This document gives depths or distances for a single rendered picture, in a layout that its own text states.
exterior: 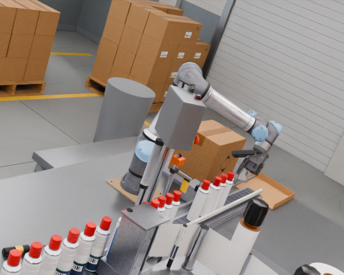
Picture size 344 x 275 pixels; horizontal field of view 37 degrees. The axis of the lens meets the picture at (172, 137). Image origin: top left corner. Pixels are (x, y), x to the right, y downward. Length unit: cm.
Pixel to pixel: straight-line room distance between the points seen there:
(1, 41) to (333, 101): 379
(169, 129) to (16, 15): 351
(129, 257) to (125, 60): 449
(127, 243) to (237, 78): 547
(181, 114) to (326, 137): 481
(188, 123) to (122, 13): 429
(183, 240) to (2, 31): 362
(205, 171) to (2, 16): 301
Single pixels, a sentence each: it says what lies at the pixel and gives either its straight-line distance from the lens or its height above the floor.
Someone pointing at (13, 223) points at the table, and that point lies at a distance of 208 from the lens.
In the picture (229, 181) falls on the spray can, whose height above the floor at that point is 105.
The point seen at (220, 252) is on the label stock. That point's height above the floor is 100.
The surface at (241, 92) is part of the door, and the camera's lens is 702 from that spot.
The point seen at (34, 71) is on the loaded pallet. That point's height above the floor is 24.
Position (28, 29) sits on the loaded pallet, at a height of 69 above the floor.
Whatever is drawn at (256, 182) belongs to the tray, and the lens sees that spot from 317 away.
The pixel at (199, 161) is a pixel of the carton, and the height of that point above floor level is 98.
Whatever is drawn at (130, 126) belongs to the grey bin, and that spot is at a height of 32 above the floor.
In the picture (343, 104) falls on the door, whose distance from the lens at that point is 648.
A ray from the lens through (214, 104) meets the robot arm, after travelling 235.
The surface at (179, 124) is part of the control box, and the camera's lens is 188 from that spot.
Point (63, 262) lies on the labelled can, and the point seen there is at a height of 98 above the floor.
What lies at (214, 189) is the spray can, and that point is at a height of 104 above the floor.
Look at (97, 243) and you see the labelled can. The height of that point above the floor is 100.
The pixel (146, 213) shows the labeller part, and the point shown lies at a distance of 174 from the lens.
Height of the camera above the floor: 199
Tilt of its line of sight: 20 degrees down
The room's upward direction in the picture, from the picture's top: 20 degrees clockwise
